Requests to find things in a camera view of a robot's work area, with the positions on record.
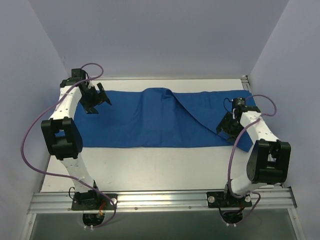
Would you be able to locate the blue surgical drape cloth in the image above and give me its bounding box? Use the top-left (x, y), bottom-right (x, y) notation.
top-left (74, 88), bottom-right (255, 148)

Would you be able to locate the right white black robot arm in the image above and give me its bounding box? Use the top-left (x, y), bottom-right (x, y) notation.
top-left (216, 97), bottom-right (291, 207)

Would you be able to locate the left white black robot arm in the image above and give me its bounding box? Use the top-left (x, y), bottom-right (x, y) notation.
top-left (41, 68), bottom-right (111, 210)

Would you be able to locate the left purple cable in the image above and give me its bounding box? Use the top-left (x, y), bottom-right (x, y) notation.
top-left (20, 62), bottom-right (118, 228)

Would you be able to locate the purple cable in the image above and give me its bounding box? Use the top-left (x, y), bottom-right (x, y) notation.
top-left (222, 94), bottom-right (278, 224)
top-left (20, 62), bottom-right (118, 228)

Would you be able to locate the aluminium right side rail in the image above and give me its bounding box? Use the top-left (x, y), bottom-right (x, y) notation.
top-left (241, 76), bottom-right (286, 188)

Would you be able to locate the aluminium rail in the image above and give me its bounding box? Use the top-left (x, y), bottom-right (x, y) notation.
top-left (27, 185), bottom-right (297, 214)
top-left (241, 76), bottom-right (286, 188)

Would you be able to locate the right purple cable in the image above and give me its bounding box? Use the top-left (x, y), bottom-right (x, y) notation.
top-left (222, 94), bottom-right (278, 224)

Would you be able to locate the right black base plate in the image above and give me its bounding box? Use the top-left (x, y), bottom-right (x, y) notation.
top-left (206, 191), bottom-right (253, 209)

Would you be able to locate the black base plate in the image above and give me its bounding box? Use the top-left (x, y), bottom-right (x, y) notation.
top-left (71, 193), bottom-right (118, 211)
top-left (206, 191), bottom-right (253, 209)

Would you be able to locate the aluminium front rail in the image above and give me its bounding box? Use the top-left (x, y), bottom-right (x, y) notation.
top-left (27, 185), bottom-right (297, 214)

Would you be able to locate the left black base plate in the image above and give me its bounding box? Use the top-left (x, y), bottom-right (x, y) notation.
top-left (71, 193), bottom-right (118, 211)

